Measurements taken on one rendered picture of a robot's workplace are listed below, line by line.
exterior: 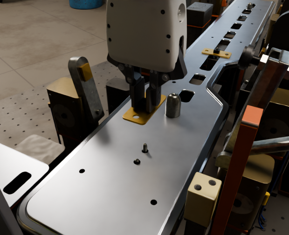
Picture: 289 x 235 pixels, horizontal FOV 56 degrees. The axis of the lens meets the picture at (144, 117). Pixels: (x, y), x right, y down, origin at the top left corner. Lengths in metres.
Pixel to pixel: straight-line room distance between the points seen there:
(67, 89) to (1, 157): 0.18
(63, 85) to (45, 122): 0.50
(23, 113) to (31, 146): 0.62
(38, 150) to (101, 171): 0.15
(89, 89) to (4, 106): 0.74
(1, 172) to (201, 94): 0.43
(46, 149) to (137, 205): 0.22
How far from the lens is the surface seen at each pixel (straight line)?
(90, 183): 0.44
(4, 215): 0.18
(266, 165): 0.43
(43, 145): 0.56
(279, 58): 0.32
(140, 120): 0.39
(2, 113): 1.21
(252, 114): 0.25
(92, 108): 0.56
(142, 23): 0.34
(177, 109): 0.55
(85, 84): 0.54
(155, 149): 0.49
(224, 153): 0.39
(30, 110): 1.18
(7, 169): 0.51
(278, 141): 0.39
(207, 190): 0.35
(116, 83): 0.70
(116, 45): 0.37
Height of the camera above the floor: 1.34
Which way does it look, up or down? 37 degrees down
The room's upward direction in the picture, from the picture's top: straight up
